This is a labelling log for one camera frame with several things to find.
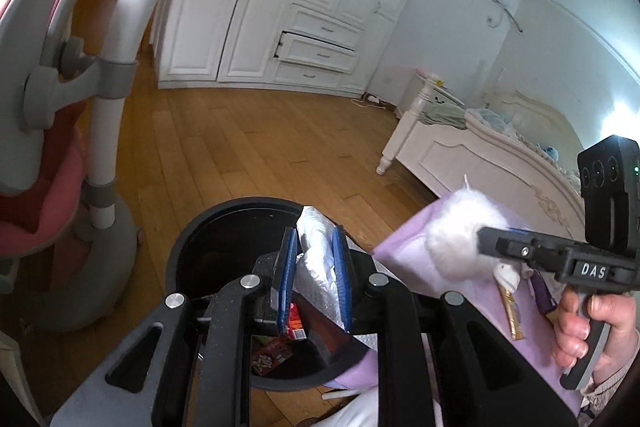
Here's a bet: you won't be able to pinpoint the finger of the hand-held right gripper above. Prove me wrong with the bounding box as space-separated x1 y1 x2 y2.
476 227 568 280

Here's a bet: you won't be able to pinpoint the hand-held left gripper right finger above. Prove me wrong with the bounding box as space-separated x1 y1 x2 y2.
331 224 583 427

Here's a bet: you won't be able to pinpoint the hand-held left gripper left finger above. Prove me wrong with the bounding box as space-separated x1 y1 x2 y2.
50 227 303 427

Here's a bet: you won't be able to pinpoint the silver plastic wrapper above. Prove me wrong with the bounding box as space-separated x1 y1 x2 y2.
292 205 381 353

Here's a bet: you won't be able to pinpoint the red drink carton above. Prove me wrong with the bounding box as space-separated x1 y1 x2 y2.
280 299 308 340

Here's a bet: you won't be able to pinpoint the long beige packet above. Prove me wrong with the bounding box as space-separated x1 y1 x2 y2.
495 282 528 340

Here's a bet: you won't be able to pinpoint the white fluffy plush toy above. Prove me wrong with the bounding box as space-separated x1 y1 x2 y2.
424 174 533 295

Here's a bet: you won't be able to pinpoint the black round trash bin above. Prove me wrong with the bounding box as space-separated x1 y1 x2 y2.
165 197 381 393

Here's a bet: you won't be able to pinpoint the red cartoon milk box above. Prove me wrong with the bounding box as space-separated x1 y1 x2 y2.
250 337 296 378

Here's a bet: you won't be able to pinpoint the person's right forearm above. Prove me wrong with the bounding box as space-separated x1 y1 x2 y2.
580 347 640 418

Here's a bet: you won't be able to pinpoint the person's right hand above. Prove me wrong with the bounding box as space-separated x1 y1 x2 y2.
552 289 640 370

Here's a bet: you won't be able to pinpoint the purple table mat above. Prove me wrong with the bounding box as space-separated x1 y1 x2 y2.
320 197 586 427

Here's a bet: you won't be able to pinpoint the blue white bedding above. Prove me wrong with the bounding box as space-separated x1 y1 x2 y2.
465 107 583 188

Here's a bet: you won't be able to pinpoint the person's light trousers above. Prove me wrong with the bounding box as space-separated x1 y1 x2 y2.
300 389 383 427

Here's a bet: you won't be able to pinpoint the light green blanket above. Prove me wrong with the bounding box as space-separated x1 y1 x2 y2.
420 104 471 128

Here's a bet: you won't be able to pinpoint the white nightstand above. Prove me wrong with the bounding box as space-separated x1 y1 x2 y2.
415 69 463 108

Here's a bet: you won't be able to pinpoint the thin metal rod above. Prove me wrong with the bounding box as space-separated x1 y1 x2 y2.
457 0 525 34

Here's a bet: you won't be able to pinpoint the pink grey study chair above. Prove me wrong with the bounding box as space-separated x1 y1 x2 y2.
0 0 213 333

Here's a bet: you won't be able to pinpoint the white wardrobe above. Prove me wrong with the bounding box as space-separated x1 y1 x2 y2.
150 0 441 95

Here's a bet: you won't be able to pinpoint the cream bed frame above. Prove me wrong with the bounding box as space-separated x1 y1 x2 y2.
377 72 601 248

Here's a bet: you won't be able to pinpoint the cable on floor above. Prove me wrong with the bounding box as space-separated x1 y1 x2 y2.
350 93 396 110

